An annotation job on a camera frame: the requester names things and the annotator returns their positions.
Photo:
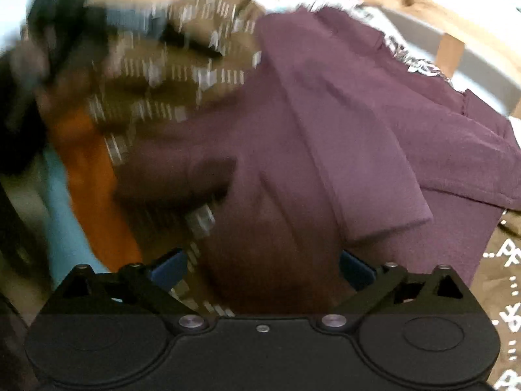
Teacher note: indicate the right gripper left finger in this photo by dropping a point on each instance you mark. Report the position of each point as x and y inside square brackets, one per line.
[135, 289]

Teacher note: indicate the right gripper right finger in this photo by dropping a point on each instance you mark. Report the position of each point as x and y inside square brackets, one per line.
[392, 289]

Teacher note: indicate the maroon long-sleeve shirt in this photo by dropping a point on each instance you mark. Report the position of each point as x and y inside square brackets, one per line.
[330, 145]

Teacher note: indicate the brown patterned PF bedspread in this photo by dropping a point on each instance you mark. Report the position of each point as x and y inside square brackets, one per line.
[82, 71]

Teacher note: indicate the wooden bed frame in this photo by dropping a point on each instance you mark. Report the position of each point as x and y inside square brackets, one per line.
[427, 16]

